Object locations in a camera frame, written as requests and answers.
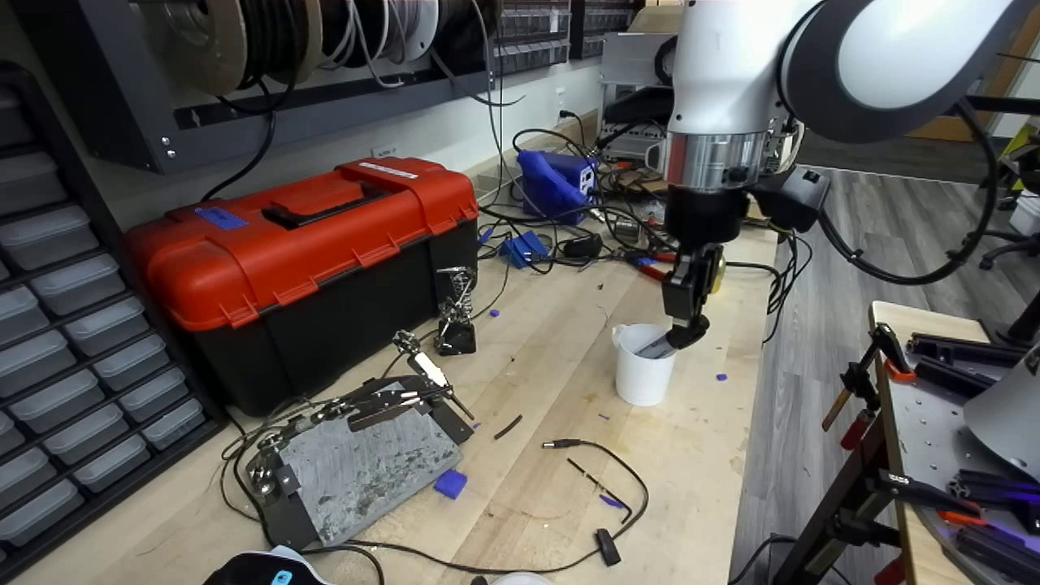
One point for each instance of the black bar clamp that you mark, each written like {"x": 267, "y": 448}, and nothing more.
{"x": 864, "y": 499}
{"x": 862, "y": 379}

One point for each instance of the blue hot air gun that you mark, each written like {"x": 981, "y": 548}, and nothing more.
{"x": 555, "y": 180}

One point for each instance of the black rounded device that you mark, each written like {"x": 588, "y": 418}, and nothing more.
{"x": 265, "y": 570}

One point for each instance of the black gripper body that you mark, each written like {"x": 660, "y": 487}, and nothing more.
{"x": 704, "y": 217}

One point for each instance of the grey plate device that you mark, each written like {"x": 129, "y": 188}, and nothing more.
{"x": 360, "y": 460}

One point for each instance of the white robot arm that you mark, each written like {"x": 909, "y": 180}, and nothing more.
{"x": 726, "y": 66}

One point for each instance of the short black stick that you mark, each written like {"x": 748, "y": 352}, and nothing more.
{"x": 507, "y": 426}

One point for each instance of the black marker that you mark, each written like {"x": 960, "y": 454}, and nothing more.
{"x": 654, "y": 349}

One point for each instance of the grey drawer cabinet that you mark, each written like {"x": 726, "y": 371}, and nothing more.
{"x": 66, "y": 357}

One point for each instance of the purple black tool pile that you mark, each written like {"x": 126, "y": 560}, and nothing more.
{"x": 994, "y": 509}

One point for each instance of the white mug cup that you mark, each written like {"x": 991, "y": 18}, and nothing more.
{"x": 642, "y": 379}

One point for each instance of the red black toolbox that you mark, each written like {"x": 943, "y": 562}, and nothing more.
{"x": 304, "y": 248}

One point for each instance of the small blue block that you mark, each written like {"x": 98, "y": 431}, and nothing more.
{"x": 448, "y": 484}

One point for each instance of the white side table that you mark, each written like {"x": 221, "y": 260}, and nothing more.
{"x": 929, "y": 434}

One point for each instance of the black hand tool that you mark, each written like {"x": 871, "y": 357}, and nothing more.
{"x": 953, "y": 352}

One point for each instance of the small purple scrap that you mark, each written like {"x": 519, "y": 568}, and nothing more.
{"x": 719, "y": 379}

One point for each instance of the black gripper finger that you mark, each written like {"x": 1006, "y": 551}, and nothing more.
{"x": 706, "y": 290}
{"x": 680, "y": 309}

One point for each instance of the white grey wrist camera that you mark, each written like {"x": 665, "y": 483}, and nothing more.
{"x": 803, "y": 192}

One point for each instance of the dark metal spool rack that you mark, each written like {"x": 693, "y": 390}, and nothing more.
{"x": 270, "y": 97}

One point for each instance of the blue plastic clips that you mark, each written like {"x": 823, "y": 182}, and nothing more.
{"x": 524, "y": 248}

